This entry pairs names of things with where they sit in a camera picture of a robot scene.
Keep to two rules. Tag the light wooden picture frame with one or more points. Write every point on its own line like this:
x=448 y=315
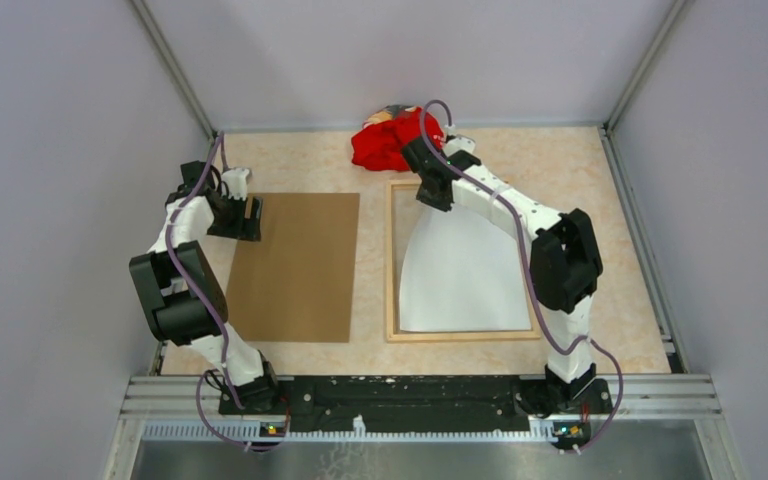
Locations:
x=402 y=212

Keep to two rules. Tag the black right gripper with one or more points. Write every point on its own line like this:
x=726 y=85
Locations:
x=442 y=205

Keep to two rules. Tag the brown cardboard backing board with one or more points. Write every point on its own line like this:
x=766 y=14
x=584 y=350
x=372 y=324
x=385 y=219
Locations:
x=296 y=283

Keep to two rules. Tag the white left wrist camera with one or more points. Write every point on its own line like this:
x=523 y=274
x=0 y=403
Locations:
x=235 y=181

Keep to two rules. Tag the printed colour photo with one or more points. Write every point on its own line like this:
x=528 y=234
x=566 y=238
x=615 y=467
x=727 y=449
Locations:
x=460 y=274

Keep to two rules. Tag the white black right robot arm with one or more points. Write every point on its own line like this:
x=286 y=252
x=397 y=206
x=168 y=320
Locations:
x=558 y=251

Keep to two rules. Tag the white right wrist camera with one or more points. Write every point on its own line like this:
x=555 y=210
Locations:
x=457 y=143

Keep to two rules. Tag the red crumpled cloth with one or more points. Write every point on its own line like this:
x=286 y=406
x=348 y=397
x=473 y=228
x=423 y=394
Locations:
x=377 y=145

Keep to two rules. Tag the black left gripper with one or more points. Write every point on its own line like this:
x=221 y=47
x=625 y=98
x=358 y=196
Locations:
x=245 y=228

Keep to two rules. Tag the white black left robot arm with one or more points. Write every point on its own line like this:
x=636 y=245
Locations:
x=183 y=301

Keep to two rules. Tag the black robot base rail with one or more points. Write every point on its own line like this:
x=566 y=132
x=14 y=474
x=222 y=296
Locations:
x=418 y=404

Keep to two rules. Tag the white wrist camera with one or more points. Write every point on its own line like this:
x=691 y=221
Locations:
x=457 y=143
x=235 y=181

